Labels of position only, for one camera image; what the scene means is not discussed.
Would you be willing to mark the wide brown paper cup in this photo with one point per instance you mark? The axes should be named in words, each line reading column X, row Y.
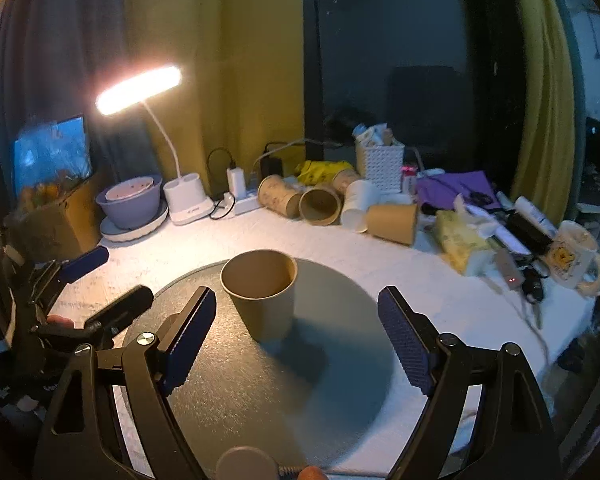
column 320, row 205

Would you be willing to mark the white desk lamp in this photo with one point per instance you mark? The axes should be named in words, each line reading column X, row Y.
column 180, row 205

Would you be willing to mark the cream mug with yellow print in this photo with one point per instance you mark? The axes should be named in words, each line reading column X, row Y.
column 572, row 255

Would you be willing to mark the patterned brown paper cup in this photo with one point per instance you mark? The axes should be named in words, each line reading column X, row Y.
column 279, row 195

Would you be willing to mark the white scalloped plate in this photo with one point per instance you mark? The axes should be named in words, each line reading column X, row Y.
column 135, row 227

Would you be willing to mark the white charger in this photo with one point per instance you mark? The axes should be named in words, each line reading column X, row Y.
column 237, row 180

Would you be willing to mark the power bank with red light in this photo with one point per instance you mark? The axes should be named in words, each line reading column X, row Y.
column 507, row 270

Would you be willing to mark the yellow curtain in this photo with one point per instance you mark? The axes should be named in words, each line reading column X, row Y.
column 540, row 85
column 205, row 60

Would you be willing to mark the black charger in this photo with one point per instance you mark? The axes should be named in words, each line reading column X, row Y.
column 271, row 165

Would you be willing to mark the purple bowl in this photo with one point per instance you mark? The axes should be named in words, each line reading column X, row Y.
column 130, row 202

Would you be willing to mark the purple cloth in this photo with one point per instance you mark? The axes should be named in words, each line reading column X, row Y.
column 455, row 187

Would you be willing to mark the white tube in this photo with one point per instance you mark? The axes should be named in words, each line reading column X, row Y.
column 532, row 216

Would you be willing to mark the yellow plastic bag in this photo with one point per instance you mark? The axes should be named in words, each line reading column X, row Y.
column 320, row 170

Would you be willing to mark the cardboard box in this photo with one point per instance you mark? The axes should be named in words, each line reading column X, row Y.
column 55, row 222

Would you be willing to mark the small pink white bottle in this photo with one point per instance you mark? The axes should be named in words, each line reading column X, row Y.
column 408, row 180

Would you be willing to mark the white power strip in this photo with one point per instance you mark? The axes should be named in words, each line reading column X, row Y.
column 245, row 203

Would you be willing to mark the crumpled packets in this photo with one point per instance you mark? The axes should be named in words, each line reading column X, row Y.
column 375, row 132

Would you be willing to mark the white paper cup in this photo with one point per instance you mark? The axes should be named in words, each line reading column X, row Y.
column 357, row 205

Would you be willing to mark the yellow tissue pack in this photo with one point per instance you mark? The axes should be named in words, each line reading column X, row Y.
column 460, row 247

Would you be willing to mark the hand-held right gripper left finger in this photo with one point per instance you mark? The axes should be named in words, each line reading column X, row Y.
column 190, row 340

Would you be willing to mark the round grey mat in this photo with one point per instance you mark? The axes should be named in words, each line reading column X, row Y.
column 290, row 390

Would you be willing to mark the plain brown paper cup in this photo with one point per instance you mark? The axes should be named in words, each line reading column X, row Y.
column 262, row 300

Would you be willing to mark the grey curtain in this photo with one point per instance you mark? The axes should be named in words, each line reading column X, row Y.
column 55, row 60

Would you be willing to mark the white woven basket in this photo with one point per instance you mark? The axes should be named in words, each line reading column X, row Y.
column 380, row 166

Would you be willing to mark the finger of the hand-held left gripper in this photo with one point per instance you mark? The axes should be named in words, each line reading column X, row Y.
column 122, row 307
column 85, row 262

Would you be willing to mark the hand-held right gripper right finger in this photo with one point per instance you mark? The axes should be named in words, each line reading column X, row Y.
column 405, row 345

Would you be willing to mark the person's left hand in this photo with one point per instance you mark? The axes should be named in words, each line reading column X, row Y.
column 60, row 320

